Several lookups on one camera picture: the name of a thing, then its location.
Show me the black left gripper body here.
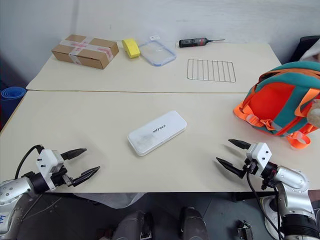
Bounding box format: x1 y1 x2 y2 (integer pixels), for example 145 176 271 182
50 166 75 188

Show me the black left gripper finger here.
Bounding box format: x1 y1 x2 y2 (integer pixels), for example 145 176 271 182
60 148 88 161
72 165 101 187

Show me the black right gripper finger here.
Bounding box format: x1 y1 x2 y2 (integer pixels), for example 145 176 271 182
227 138 252 151
215 156 248 179

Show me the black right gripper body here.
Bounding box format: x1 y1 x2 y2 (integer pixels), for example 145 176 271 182
242 157 262 176

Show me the teal and orange backpack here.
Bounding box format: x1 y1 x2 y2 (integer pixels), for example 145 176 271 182
232 60 320 151

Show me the white rectangular case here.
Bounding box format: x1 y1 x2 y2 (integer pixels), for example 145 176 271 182
127 110 188 158

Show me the clear plastic sheet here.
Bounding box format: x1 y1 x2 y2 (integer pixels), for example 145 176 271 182
74 192 146 210

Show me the white shoe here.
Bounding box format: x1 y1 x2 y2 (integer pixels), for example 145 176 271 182
259 195 286 236

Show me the beige plush pendant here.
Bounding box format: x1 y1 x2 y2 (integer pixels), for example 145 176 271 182
306 98 320 129

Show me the blue rolled mat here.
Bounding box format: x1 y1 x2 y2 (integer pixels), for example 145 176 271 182
0 86 28 101

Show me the taped brown cardboard box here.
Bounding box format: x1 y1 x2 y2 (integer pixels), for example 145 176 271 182
51 34 120 70

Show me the black and red screwdriver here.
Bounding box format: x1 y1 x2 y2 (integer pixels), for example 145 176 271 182
178 37 226 49

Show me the white cloth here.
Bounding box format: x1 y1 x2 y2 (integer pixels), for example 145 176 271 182
299 42 320 62

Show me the yellow sponge block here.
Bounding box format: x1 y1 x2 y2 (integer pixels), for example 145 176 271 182
121 37 141 60

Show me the black bag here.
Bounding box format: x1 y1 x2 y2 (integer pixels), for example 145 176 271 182
290 35 320 64

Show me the clear lid with blue rim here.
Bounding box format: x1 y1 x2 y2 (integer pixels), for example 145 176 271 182
138 39 178 67

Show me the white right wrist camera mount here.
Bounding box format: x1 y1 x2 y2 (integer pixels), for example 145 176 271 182
245 142 273 176

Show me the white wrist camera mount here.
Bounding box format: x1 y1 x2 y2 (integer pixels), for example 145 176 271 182
245 142 273 176
35 148 69 192

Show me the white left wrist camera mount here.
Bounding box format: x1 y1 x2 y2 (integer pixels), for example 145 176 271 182
35 148 69 192

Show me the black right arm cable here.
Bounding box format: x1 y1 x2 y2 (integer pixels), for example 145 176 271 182
245 171 286 240

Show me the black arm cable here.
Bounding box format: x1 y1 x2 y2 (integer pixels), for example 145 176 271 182
245 171 286 240
14 144 45 180

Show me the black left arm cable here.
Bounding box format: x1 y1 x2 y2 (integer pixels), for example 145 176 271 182
14 144 45 180

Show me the small black metal bracket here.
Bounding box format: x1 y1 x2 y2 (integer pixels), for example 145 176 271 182
236 219 254 240

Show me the metal wire rack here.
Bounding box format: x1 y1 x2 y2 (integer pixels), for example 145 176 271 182
186 58 237 84

